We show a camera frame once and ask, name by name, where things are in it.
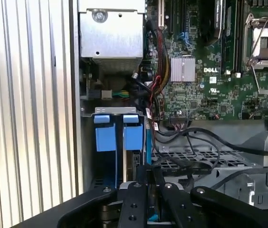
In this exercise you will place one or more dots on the white expansion slot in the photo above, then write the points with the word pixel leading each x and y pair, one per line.
pixel 161 12

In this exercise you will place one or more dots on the black expansion slot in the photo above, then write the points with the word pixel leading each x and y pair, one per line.
pixel 183 14
pixel 171 14

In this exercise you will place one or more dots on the white plug connector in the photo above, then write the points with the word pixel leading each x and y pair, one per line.
pixel 106 94

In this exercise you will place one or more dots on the silver finned chipset heatsink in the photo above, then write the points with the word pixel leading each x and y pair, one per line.
pixel 182 69

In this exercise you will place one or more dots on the black RAM slot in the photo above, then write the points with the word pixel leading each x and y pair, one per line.
pixel 237 47
pixel 225 52

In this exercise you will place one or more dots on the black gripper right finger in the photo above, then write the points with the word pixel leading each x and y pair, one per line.
pixel 171 206

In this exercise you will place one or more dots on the metal disk bay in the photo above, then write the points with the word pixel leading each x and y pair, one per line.
pixel 114 110

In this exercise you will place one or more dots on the thin metal locking lever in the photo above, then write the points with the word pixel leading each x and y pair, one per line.
pixel 263 31

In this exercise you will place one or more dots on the black graphics card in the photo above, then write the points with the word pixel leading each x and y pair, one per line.
pixel 209 23

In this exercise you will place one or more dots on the green Dell motherboard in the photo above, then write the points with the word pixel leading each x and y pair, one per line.
pixel 219 95

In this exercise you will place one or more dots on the black open PC case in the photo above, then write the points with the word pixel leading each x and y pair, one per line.
pixel 74 95

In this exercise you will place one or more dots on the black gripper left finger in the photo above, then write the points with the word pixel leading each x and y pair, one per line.
pixel 133 209

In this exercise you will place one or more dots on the silver power supply unit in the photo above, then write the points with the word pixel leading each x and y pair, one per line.
pixel 110 35

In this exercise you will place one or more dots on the hard disk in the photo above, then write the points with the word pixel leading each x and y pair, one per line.
pixel 104 139
pixel 133 137

